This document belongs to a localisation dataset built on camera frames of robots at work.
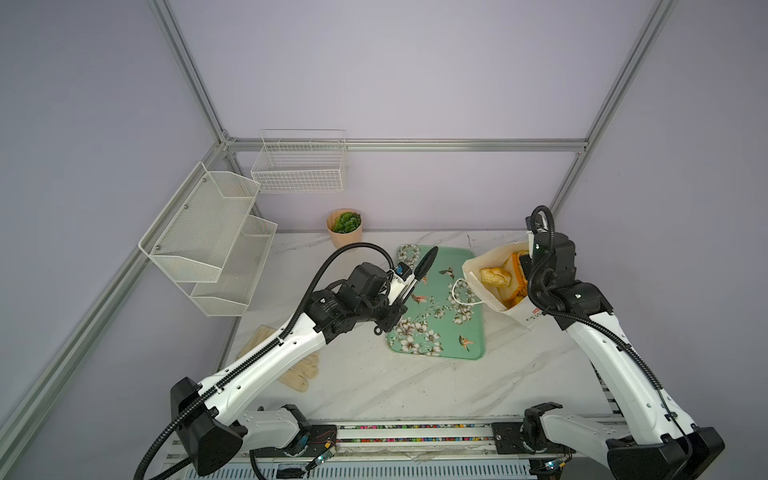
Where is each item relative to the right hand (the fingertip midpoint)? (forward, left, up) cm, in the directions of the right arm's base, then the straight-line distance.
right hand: (549, 243), depth 71 cm
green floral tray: (-3, +23, -34) cm, 41 cm away
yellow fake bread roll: (+2, +9, -16) cm, 18 cm away
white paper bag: (-5, +12, -14) cm, 19 cm away
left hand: (-12, +36, -10) cm, 40 cm away
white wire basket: (+36, +68, +1) cm, 77 cm away
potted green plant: (+29, +56, -22) cm, 67 cm away
